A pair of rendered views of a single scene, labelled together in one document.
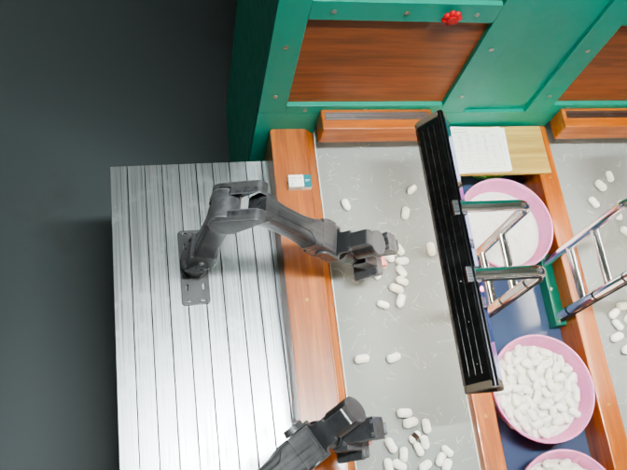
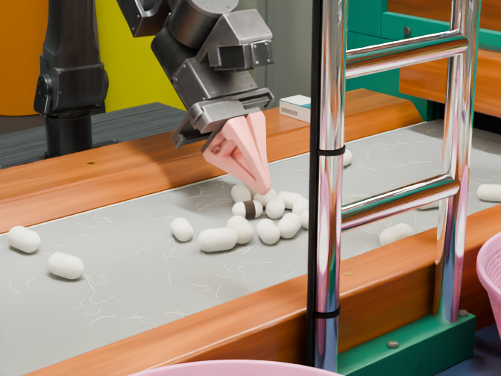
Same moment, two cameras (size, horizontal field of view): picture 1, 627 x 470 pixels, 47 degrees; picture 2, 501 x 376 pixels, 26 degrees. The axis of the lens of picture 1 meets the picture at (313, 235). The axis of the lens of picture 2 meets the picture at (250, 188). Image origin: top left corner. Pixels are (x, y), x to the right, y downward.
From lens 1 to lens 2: 184 cm
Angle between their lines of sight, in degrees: 67
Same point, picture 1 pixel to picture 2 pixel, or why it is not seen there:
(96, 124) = not seen: hidden behind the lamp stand
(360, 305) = (153, 221)
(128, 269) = (16, 139)
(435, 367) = (101, 326)
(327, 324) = (59, 186)
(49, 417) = not seen: outside the picture
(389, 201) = not seen: hidden behind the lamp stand
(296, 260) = (157, 142)
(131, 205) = (117, 119)
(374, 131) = (487, 66)
